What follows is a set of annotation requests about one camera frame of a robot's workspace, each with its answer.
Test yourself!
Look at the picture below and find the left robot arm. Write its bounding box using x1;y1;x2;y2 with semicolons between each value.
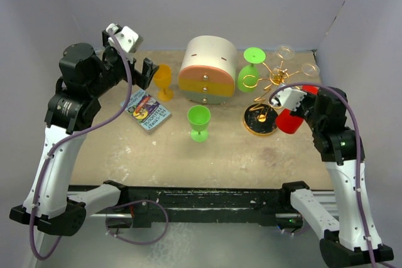
9;24;158;237

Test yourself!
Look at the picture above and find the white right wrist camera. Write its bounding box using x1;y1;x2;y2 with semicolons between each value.
268;87;307;111

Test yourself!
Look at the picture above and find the blue treehouse paperback book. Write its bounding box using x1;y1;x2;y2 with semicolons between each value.
125;89;171;134

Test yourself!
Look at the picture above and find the green goblet front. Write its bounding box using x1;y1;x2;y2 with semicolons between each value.
237;47;266;93

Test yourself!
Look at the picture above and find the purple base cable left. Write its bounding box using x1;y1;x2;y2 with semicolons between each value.
105;198;171;245

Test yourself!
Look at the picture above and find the gold wine glass rack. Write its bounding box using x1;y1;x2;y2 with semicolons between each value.
243;59;302;136

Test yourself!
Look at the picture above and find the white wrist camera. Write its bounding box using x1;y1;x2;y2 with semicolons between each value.
106;23;143;55
268;87;307;111

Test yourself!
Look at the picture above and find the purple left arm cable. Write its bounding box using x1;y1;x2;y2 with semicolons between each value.
28;28;133;261

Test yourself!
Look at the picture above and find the green goblet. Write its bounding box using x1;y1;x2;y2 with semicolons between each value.
237;47;266;93
187;105;211;142

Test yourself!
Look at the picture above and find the white round drawer cabinet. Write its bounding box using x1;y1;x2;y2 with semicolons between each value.
178;35;237;104

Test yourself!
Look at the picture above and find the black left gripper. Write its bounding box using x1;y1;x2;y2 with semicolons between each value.
87;31;158;98

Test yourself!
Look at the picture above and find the clear ribbed flute glass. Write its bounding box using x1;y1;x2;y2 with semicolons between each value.
301;63;320;77

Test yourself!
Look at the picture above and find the red plastic goblet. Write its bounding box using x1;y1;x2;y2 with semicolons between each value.
276;83;318;134

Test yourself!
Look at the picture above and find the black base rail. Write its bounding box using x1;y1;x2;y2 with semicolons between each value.
67;180;318;228

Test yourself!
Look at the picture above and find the green goblet near cabinet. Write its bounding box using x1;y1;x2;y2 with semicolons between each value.
187;105;211;142

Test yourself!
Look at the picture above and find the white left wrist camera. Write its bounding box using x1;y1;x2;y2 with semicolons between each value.
106;23;143;55

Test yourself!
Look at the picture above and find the yellow plastic goblet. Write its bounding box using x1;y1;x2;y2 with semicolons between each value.
153;64;173;102

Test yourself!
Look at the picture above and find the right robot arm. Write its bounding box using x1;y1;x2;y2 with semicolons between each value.
274;85;394;267

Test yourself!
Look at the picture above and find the clear round wine glass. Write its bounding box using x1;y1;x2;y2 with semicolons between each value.
275;45;295;60

